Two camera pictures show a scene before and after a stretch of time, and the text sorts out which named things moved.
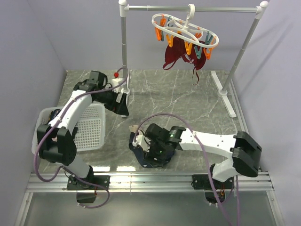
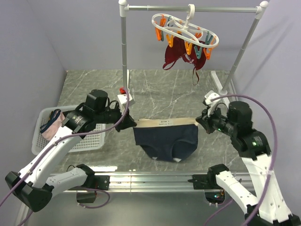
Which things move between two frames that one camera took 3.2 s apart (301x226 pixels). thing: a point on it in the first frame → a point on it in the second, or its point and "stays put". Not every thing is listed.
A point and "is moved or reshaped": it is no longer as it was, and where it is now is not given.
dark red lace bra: [172, 54] stays put
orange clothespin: [170, 41] stays put
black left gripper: [121, 108] → [130, 122]
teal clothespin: [198, 53] stays put
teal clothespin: [206, 42] stays put
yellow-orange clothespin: [188, 47] stays put
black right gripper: [151, 156] → [205, 119]
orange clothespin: [207, 54] stays put
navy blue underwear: [139, 153] is moved or reshaped
